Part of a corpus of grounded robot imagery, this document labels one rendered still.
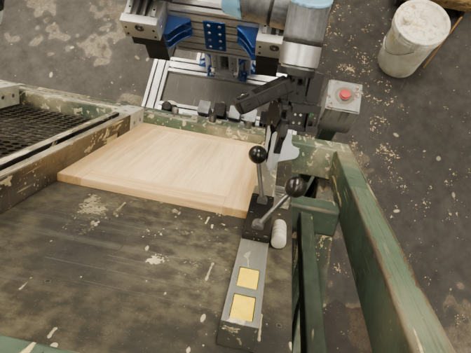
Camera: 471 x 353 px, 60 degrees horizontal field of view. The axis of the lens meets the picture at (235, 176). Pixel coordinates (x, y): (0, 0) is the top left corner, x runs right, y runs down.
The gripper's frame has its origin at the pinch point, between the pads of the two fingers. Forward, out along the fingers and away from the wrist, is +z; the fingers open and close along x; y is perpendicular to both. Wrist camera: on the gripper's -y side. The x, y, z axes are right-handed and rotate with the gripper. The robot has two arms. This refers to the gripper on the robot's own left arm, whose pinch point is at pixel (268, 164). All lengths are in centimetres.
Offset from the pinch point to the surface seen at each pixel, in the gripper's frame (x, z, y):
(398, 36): 132, -34, 108
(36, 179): 8.9, 10.0, -45.7
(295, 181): -14.3, -2.2, 0.3
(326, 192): 48, 25, 42
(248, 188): 14.4, 11.2, 1.4
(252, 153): -0.4, -2.4, -3.8
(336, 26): 183, -36, 96
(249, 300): -31.4, 9.2, -10.4
